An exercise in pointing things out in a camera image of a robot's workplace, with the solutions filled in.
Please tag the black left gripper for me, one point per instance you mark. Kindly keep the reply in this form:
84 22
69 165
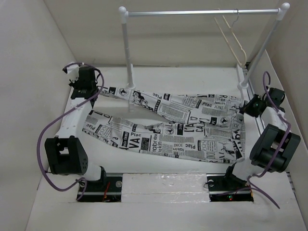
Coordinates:
74 83

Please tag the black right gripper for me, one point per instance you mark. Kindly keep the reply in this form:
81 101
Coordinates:
248 109

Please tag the newspaper print trousers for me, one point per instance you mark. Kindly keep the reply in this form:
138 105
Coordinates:
206 128

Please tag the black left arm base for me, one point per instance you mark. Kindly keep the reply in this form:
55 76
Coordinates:
108 189

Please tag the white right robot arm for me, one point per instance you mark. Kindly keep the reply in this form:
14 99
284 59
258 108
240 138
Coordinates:
276 145

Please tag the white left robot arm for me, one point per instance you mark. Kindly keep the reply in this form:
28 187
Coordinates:
65 153

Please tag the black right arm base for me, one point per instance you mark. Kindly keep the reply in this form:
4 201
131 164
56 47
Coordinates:
225 187

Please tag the beige clothes hanger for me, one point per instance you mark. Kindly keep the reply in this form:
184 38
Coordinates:
231 40

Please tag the white metal clothes rack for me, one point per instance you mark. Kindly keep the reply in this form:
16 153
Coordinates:
192 39

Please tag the aluminium rail right side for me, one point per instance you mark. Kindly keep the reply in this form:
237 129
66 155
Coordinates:
255 106

